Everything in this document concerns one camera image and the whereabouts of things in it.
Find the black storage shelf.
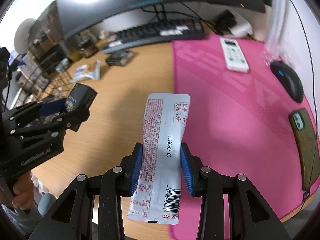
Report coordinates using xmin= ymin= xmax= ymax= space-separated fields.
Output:
xmin=28 ymin=0 xmax=66 ymax=64

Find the green cased smartphone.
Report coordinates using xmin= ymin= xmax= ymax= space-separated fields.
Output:
xmin=289 ymin=108 xmax=319 ymax=191

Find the person's left hand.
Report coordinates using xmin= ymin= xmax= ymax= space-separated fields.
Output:
xmin=12 ymin=171 xmax=34 ymax=211

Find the black wire basket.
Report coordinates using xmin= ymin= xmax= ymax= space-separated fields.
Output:
xmin=22 ymin=53 xmax=73 ymax=101

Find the white cracker snack packet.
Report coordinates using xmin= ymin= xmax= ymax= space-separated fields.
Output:
xmin=71 ymin=60 xmax=101 ymax=83

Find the black computer mouse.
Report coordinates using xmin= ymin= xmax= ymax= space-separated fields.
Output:
xmin=270 ymin=61 xmax=304 ymax=103

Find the dark glass jar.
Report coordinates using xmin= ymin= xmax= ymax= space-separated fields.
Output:
xmin=78 ymin=38 xmax=98 ymax=59

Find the black Face tissue pack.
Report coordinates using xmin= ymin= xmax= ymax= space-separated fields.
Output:
xmin=65 ymin=83 xmax=98 ymax=112

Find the white remote control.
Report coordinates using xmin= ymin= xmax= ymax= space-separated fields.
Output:
xmin=220 ymin=37 xmax=250 ymax=73

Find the black mechanical keyboard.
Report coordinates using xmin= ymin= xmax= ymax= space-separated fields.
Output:
xmin=102 ymin=18 xmax=206 ymax=54

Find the small white red-logo sachet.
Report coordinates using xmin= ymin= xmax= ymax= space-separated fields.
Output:
xmin=127 ymin=93 xmax=190 ymax=225

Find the black power adapter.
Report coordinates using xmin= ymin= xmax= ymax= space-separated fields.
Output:
xmin=214 ymin=10 xmax=236 ymax=29

